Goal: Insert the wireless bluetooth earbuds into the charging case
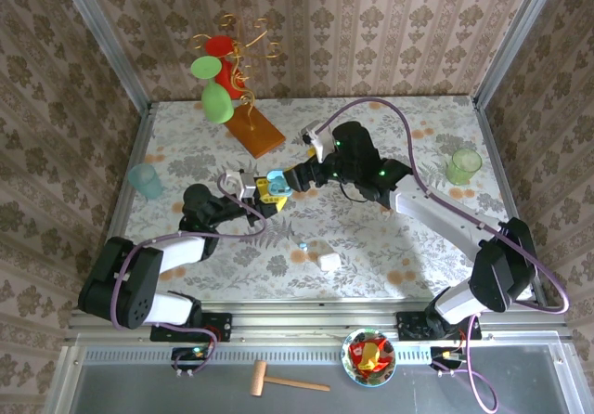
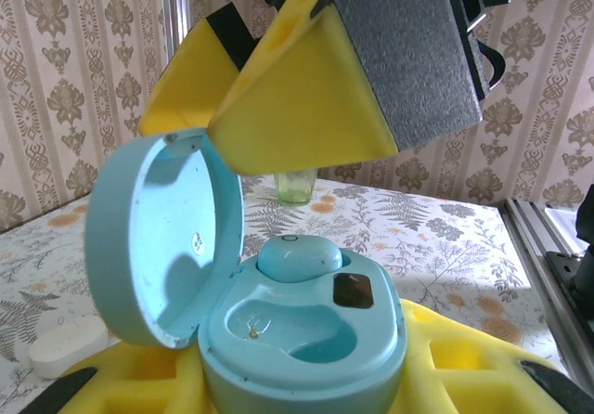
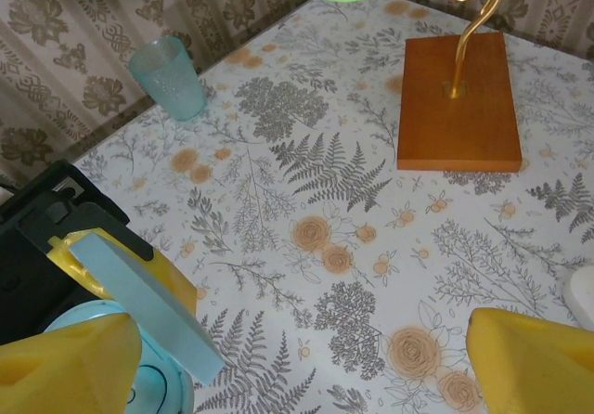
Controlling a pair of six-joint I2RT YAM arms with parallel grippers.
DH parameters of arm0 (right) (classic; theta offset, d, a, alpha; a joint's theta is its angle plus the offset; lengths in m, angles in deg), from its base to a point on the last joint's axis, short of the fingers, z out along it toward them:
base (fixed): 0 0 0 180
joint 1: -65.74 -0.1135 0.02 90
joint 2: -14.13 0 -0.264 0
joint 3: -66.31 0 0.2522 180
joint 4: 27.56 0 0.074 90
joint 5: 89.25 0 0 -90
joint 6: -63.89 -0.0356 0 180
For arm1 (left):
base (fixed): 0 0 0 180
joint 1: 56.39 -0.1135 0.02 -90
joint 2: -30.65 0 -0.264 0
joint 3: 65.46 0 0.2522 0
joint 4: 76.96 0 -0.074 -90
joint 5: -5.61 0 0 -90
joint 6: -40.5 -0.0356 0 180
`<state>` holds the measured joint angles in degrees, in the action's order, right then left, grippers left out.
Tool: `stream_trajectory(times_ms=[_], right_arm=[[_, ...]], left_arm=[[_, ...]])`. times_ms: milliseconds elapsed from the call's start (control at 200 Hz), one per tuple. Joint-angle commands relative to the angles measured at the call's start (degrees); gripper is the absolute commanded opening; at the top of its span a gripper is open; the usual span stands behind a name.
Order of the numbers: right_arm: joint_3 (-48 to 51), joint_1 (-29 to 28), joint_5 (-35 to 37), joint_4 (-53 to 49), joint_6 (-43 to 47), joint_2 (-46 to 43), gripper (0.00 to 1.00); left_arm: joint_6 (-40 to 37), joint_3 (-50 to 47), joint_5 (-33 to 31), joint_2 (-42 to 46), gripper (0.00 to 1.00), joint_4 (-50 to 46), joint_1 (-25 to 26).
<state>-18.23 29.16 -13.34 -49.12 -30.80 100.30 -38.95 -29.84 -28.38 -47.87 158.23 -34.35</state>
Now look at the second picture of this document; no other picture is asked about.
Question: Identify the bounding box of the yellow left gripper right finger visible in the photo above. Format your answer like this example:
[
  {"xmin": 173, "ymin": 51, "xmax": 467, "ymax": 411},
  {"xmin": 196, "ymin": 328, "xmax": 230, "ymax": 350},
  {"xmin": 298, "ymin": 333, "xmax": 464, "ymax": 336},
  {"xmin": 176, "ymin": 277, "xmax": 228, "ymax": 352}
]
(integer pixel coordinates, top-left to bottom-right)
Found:
[{"xmin": 394, "ymin": 298, "xmax": 594, "ymax": 414}]

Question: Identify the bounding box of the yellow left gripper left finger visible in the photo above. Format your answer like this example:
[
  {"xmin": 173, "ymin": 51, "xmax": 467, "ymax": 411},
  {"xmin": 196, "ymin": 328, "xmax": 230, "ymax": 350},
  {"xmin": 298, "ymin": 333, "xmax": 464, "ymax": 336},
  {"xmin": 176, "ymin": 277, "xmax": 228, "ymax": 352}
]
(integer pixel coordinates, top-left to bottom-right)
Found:
[{"xmin": 25, "ymin": 339, "xmax": 213, "ymax": 414}]

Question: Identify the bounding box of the white oval earbud case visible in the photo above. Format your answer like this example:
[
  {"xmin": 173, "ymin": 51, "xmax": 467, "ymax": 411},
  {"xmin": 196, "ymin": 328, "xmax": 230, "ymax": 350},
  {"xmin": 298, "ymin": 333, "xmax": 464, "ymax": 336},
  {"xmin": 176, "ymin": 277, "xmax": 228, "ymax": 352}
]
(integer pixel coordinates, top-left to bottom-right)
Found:
[{"xmin": 28, "ymin": 315, "xmax": 110, "ymax": 381}]

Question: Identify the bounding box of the light blue earbud case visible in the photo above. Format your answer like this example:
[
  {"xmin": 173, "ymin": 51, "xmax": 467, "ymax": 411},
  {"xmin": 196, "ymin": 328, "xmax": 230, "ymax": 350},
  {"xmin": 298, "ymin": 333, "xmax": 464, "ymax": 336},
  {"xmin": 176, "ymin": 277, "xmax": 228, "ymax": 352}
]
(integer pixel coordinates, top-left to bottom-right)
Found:
[{"xmin": 84, "ymin": 128, "xmax": 409, "ymax": 414}]

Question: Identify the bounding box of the light blue earbud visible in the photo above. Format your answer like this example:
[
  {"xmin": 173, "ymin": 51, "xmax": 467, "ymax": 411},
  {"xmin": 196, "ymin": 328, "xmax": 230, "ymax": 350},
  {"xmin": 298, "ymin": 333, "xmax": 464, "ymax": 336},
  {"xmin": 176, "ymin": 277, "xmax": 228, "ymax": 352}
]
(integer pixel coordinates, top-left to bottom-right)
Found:
[{"xmin": 256, "ymin": 235, "xmax": 344, "ymax": 284}]

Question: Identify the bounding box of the green plastic tumbler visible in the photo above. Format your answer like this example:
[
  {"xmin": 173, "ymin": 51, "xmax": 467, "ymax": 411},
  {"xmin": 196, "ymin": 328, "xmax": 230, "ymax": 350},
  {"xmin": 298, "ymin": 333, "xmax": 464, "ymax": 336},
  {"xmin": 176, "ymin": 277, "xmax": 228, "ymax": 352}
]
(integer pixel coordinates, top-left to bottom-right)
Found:
[{"xmin": 273, "ymin": 168, "xmax": 319, "ymax": 207}]

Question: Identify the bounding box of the aluminium frame post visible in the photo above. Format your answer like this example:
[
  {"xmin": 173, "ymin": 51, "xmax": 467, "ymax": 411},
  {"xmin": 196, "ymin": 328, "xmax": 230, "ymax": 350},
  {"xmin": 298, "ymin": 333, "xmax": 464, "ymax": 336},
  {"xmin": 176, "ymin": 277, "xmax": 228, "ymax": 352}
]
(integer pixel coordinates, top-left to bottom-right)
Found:
[{"xmin": 161, "ymin": 0, "xmax": 192, "ymax": 79}]

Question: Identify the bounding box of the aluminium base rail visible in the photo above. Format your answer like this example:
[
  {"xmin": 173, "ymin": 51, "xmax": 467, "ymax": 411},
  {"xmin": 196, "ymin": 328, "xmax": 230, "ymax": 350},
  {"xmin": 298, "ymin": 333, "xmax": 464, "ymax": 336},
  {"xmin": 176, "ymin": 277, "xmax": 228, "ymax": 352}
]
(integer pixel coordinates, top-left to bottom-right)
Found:
[{"xmin": 503, "ymin": 197, "xmax": 594, "ymax": 390}]

